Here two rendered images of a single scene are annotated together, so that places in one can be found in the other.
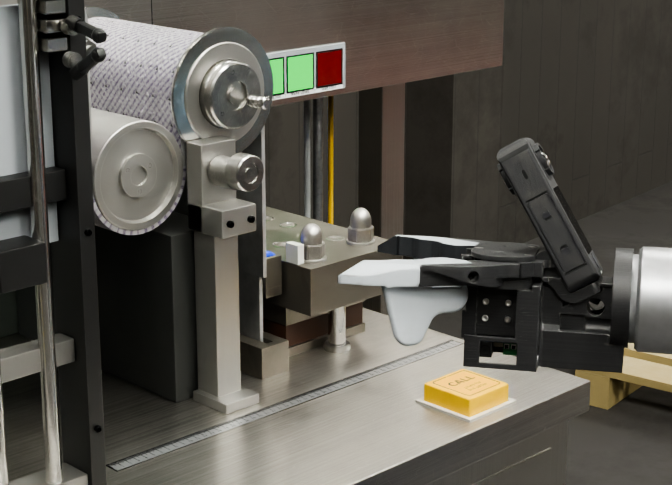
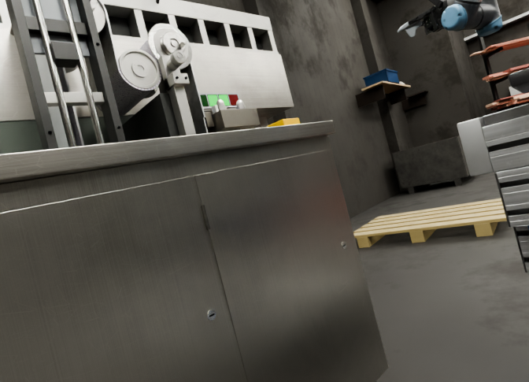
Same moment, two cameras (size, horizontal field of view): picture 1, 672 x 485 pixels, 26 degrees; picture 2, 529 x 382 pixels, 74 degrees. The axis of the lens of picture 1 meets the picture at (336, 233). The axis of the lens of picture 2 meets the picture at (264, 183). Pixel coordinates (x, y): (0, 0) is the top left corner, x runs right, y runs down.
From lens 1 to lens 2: 0.95 m
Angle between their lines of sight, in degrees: 16
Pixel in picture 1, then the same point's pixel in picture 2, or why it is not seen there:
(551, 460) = (327, 156)
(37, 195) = (70, 27)
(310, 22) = (223, 86)
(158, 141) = (146, 58)
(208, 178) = (167, 67)
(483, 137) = not seen: hidden behind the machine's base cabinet
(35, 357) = (83, 95)
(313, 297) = (223, 120)
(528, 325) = not seen: outside the picture
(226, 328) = (187, 123)
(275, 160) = not seen: hidden behind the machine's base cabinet
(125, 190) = (135, 72)
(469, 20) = (279, 91)
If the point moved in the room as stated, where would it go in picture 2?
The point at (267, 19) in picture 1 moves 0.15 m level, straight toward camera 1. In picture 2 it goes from (208, 83) to (202, 72)
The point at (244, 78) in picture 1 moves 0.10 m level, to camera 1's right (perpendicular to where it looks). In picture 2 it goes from (175, 38) to (207, 29)
